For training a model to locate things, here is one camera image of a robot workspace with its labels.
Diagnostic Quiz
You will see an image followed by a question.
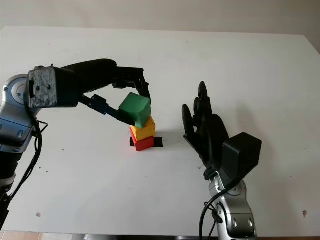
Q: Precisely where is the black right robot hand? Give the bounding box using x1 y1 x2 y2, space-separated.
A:
181 81 231 181

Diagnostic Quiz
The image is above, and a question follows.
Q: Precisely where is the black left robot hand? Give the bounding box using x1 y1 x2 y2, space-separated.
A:
61 58 152 127

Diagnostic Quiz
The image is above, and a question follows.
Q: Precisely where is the green block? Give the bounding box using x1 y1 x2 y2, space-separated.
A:
118 92 152 129

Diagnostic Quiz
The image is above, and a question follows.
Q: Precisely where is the yellow block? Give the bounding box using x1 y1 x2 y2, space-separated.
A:
129 116 156 141

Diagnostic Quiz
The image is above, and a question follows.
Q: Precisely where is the red block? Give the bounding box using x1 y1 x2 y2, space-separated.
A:
130 136 154 152

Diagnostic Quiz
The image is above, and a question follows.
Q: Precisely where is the black tape mark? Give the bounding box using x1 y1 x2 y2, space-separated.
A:
129 136 163 148

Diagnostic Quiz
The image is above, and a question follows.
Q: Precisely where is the dark grey robot torso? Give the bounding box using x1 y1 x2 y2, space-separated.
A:
72 233 218 240

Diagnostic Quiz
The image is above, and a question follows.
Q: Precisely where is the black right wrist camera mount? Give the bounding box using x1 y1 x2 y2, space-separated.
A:
221 132 263 183

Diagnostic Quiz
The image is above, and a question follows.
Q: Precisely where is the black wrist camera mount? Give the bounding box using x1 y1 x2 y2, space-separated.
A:
221 132 263 183
26 65 85 109

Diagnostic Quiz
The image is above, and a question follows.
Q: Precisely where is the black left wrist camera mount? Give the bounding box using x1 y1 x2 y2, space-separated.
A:
26 65 85 109

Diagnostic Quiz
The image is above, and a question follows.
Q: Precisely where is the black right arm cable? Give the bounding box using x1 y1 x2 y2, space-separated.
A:
199 174 245 240

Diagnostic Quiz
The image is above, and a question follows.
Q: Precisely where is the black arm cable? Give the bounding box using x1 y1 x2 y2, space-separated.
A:
4 119 50 201
199 174 245 240

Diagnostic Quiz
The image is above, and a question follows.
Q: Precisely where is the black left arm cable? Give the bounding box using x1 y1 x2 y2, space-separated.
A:
4 119 50 201

